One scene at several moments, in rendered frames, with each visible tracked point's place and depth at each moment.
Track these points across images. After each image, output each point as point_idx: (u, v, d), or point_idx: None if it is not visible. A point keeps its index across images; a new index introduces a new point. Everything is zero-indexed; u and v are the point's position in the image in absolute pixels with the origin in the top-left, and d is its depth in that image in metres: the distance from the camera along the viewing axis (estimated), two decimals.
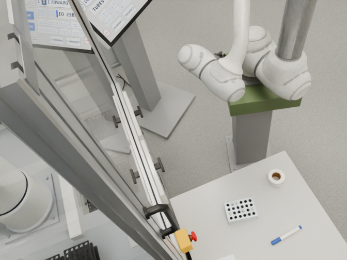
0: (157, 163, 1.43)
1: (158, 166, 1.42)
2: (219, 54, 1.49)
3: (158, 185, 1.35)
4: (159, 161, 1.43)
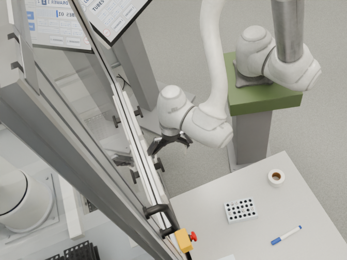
0: (157, 163, 1.43)
1: (158, 166, 1.42)
2: (187, 139, 1.37)
3: (158, 185, 1.35)
4: (159, 161, 1.43)
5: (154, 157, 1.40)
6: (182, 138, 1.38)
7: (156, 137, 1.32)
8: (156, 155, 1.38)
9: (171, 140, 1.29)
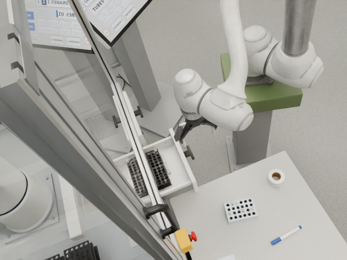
0: (186, 151, 1.43)
1: (188, 154, 1.42)
2: None
3: (189, 173, 1.36)
4: (188, 148, 1.44)
5: (182, 142, 1.39)
6: (207, 120, 1.35)
7: (180, 123, 1.30)
8: (184, 140, 1.37)
9: (194, 124, 1.26)
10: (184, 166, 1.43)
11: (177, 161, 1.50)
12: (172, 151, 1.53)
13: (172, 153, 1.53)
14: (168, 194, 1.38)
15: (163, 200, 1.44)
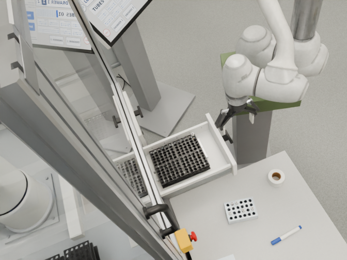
0: (224, 135, 1.44)
1: (226, 138, 1.43)
2: (254, 107, 1.36)
3: (229, 156, 1.37)
4: (226, 133, 1.45)
5: (222, 129, 1.42)
6: (248, 107, 1.38)
7: (223, 109, 1.33)
8: (224, 127, 1.40)
9: (238, 110, 1.29)
10: (222, 150, 1.44)
11: (213, 146, 1.51)
12: (207, 136, 1.54)
13: (208, 138, 1.53)
14: (207, 178, 1.39)
15: (163, 200, 1.44)
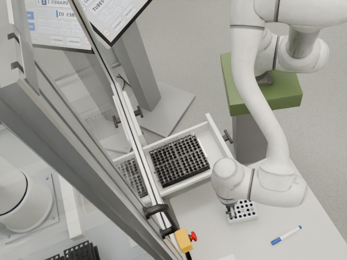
0: (224, 135, 1.44)
1: (226, 138, 1.43)
2: None
3: (229, 156, 1.37)
4: (226, 133, 1.45)
5: None
6: None
7: (230, 214, 1.19)
8: None
9: None
10: (222, 150, 1.44)
11: (213, 146, 1.51)
12: (207, 136, 1.54)
13: (208, 138, 1.53)
14: (207, 178, 1.39)
15: (163, 200, 1.44)
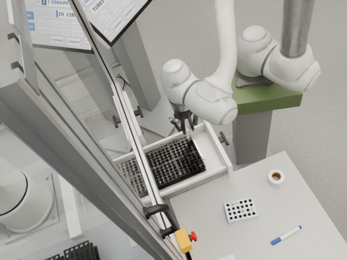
0: (220, 136, 1.44)
1: (222, 140, 1.43)
2: (195, 118, 1.34)
3: (225, 157, 1.37)
4: (222, 134, 1.44)
5: (185, 133, 1.41)
6: None
7: (170, 117, 1.31)
8: (187, 131, 1.38)
9: (184, 115, 1.25)
10: (218, 152, 1.44)
11: (209, 147, 1.51)
12: (204, 137, 1.54)
13: (204, 140, 1.53)
14: (203, 179, 1.39)
15: (163, 200, 1.44)
